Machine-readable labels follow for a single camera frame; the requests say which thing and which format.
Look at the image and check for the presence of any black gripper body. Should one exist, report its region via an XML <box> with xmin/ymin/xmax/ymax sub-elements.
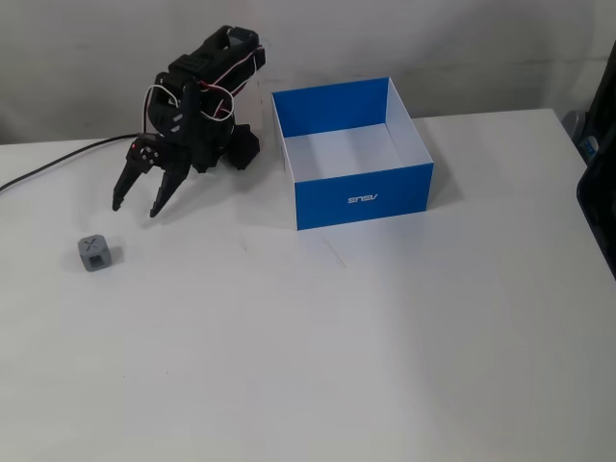
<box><xmin>143</xmin><ymin>81</ymin><xmax>198</xmax><ymax>172</ymax></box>

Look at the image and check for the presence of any white gripper servo wire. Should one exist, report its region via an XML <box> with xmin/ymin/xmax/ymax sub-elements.
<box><xmin>142</xmin><ymin>84</ymin><xmax>190</xmax><ymax>139</ymax></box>

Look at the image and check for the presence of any black plastic hard case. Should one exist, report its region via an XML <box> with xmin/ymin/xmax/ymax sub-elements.
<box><xmin>576</xmin><ymin>161</ymin><xmax>616</xmax><ymax>283</ymax></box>

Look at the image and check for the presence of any red white arm servo wire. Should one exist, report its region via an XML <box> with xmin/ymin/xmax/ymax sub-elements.
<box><xmin>197</xmin><ymin>42</ymin><xmax>267</xmax><ymax>121</ymax></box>

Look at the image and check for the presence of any gray plastic object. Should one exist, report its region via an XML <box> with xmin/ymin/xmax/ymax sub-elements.
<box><xmin>561</xmin><ymin>109</ymin><xmax>601</xmax><ymax>163</ymax></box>

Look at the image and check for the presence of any blue and white cardboard box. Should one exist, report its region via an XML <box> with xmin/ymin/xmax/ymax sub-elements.
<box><xmin>270</xmin><ymin>76</ymin><xmax>436</xmax><ymax>231</ymax></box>

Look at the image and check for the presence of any gray cube block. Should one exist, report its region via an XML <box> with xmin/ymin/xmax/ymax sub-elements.
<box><xmin>77</xmin><ymin>233</ymin><xmax>111</xmax><ymax>273</ymax></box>

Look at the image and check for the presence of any black power cable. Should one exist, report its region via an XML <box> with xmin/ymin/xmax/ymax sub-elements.
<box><xmin>0</xmin><ymin>133</ymin><xmax>141</xmax><ymax>193</ymax></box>

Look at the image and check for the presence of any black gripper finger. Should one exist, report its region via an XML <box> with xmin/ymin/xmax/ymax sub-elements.
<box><xmin>149</xmin><ymin>163</ymin><xmax>192</xmax><ymax>218</ymax></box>
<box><xmin>112</xmin><ymin>142</ymin><xmax>164</xmax><ymax>213</ymax></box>

